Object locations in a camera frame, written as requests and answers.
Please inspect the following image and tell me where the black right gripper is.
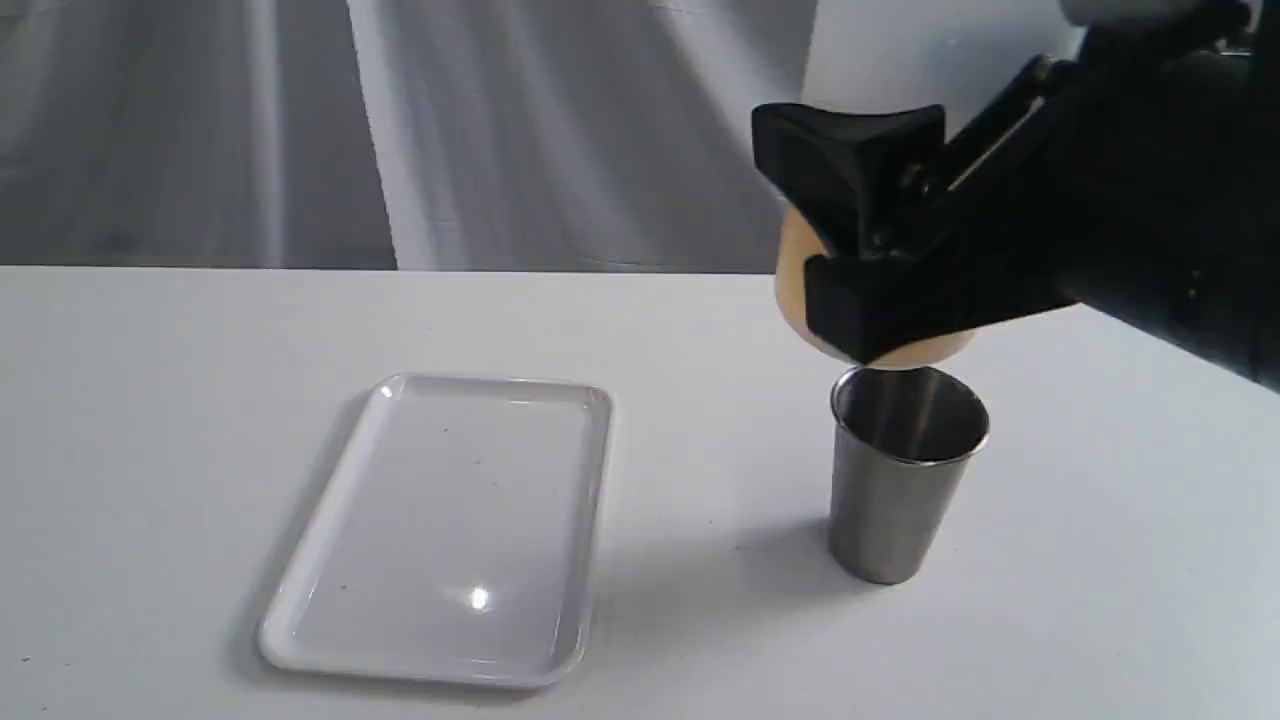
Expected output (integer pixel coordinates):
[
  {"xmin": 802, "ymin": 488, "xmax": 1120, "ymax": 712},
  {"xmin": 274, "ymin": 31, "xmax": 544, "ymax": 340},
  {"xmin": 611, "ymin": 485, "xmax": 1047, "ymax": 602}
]
[{"xmin": 803, "ymin": 1, "xmax": 1277, "ymax": 391}]

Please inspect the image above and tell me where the translucent squeeze bottle amber liquid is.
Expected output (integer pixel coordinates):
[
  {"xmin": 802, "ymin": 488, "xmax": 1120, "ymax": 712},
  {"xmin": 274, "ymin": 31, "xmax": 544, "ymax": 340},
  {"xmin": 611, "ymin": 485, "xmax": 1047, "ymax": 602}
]
[{"xmin": 774, "ymin": 0, "xmax": 1085, "ymax": 372}]

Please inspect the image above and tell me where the stainless steel cup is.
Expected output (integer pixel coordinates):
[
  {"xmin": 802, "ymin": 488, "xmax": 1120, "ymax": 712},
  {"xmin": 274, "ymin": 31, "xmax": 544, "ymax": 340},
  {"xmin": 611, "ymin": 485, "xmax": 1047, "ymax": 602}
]
[{"xmin": 826, "ymin": 366, "xmax": 991, "ymax": 585}]

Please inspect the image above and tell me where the white plastic tray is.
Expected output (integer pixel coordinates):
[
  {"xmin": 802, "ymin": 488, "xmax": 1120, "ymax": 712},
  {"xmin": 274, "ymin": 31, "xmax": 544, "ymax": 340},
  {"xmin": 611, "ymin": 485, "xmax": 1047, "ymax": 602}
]
[{"xmin": 257, "ymin": 373, "xmax": 614, "ymax": 691}]

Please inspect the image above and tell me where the grey fabric backdrop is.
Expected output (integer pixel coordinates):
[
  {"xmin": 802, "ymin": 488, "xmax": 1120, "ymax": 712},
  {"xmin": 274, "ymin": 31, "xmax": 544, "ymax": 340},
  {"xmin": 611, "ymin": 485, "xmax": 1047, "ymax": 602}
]
[{"xmin": 0, "ymin": 0, "xmax": 1280, "ymax": 278}]

